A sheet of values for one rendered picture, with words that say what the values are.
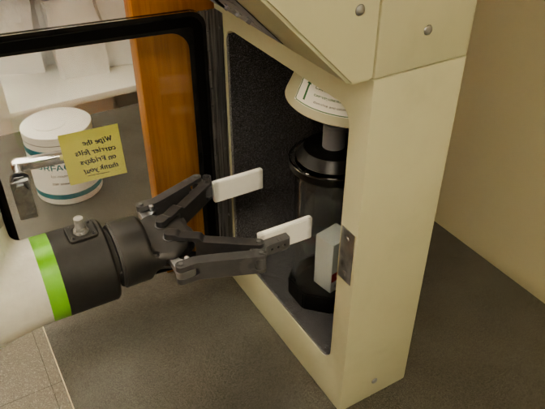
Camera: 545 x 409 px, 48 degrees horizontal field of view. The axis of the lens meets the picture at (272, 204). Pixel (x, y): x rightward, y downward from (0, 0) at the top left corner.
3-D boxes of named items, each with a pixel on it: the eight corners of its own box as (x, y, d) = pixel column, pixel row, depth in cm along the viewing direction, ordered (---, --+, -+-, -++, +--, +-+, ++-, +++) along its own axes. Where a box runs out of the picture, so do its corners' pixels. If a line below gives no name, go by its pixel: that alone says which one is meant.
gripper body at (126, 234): (118, 252, 61) (202, 225, 65) (94, 209, 67) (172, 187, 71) (128, 305, 66) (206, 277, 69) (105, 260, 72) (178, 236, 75)
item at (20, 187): (38, 218, 79) (28, 182, 76) (20, 222, 78) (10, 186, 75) (37, 210, 80) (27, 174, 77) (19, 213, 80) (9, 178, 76)
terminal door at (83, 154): (221, 256, 98) (204, 9, 75) (23, 310, 88) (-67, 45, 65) (219, 253, 98) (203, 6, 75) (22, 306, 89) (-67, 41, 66)
